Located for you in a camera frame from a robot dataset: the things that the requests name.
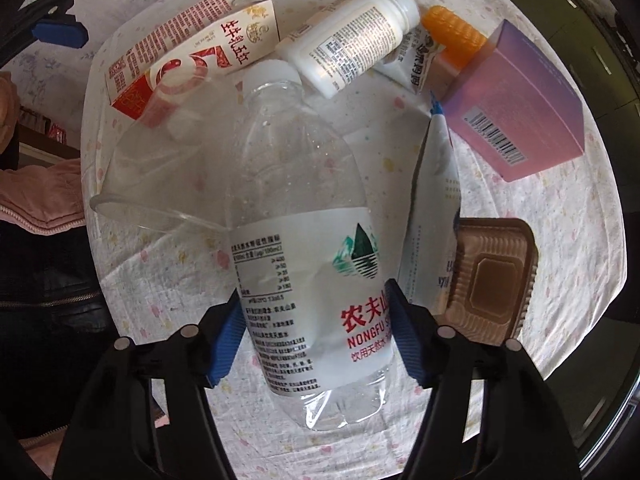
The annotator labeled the brown plastic tray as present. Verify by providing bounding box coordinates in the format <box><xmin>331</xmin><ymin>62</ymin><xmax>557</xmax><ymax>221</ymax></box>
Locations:
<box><xmin>442</xmin><ymin>217</ymin><xmax>540</xmax><ymax>347</ymax></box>

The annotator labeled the white and blue tube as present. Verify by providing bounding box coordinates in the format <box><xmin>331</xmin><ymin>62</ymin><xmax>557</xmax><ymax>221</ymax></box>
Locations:
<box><xmin>397</xmin><ymin>91</ymin><xmax>463</xmax><ymax>313</ymax></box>

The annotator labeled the pink jacket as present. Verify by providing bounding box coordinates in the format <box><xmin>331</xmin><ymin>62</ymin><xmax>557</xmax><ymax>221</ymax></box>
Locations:
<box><xmin>0</xmin><ymin>70</ymin><xmax>87</xmax><ymax>233</ymax></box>

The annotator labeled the pink cardboard box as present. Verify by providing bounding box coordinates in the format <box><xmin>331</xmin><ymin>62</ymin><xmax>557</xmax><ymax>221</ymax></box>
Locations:
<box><xmin>431</xmin><ymin>19</ymin><xmax>586</xmax><ymax>183</ymax></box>

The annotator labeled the white plastic bottle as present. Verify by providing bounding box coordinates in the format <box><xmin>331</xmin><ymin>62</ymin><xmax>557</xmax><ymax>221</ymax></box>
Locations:
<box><xmin>275</xmin><ymin>0</ymin><xmax>422</xmax><ymax>100</ymax></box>

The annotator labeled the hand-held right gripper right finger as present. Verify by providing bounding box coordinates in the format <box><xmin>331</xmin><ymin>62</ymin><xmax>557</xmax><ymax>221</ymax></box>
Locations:
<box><xmin>382</xmin><ymin>277</ymin><xmax>583</xmax><ymax>480</ymax></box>

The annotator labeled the clear plastic water bottle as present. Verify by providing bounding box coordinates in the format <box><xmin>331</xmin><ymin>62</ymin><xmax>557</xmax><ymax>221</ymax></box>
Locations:
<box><xmin>222</xmin><ymin>59</ymin><xmax>401</xmax><ymax>418</ymax></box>

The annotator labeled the black zippered garment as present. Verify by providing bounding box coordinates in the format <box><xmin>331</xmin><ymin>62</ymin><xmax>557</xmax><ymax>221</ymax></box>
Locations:
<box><xmin>0</xmin><ymin>217</ymin><xmax>108</xmax><ymax>436</ymax></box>

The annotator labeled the clear plastic cup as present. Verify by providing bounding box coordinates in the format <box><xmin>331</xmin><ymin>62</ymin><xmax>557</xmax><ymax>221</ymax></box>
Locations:
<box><xmin>89</xmin><ymin>67</ymin><xmax>251</xmax><ymax>233</ymax></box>

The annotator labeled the red and white milk carton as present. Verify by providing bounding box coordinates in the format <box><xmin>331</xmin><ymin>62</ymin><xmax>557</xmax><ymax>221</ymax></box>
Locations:
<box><xmin>104</xmin><ymin>0</ymin><xmax>278</xmax><ymax>121</ymax></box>

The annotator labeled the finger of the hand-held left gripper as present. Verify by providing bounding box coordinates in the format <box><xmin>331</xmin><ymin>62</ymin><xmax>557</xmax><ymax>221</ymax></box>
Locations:
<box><xmin>0</xmin><ymin>0</ymin><xmax>90</xmax><ymax>68</ymax></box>

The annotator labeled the orange corn-shaped toy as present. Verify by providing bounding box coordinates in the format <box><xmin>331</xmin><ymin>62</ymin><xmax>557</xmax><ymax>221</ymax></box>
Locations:
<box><xmin>420</xmin><ymin>5</ymin><xmax>488</xmax><ymax>68</ymax></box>

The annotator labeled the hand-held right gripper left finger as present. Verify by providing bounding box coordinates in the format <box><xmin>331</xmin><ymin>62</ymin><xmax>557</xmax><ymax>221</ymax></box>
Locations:
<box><xmin>52</xmin><ymin>290</ymin><xmax>248</xmax><ymax>480</ymax></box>

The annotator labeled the small white snack wrapper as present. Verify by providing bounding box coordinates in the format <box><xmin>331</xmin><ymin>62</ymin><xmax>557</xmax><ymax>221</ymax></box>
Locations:
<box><xmin>380</xmin><ymin>27</ymin><xmax>446</xmax><ymax>96</ymax></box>

